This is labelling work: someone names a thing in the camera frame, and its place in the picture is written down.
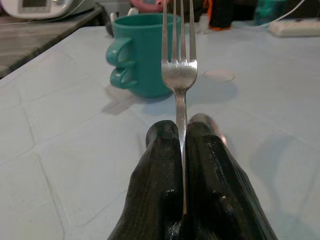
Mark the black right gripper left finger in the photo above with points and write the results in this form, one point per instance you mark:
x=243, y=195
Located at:
x=155, y=180

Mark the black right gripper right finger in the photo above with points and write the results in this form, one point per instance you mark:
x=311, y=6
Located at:
x=215, y=185

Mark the silver metal fork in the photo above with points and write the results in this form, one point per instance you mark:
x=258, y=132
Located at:
x=179, y=72

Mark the teal plastic mug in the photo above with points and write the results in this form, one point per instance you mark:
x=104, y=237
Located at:
x=147, y=57

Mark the small clear glass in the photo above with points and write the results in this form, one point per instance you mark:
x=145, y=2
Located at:
x=203, y=23

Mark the black and orange object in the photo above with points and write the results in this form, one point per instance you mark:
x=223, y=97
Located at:
x=220, y=15

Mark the pink object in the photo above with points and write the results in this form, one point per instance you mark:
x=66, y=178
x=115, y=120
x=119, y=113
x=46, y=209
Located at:
x=147, y=5

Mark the white power strip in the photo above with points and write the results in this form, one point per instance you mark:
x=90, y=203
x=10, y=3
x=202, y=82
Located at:
x=295, y=28

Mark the teal patterned container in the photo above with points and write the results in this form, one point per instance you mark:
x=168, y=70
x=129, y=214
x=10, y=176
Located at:
x=270, y=11

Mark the grey wooden counter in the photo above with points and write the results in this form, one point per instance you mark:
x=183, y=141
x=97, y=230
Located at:
x=37, y=37

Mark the white kitchen appliance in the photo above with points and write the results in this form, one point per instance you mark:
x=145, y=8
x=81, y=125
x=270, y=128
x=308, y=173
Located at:
x=42, y=8

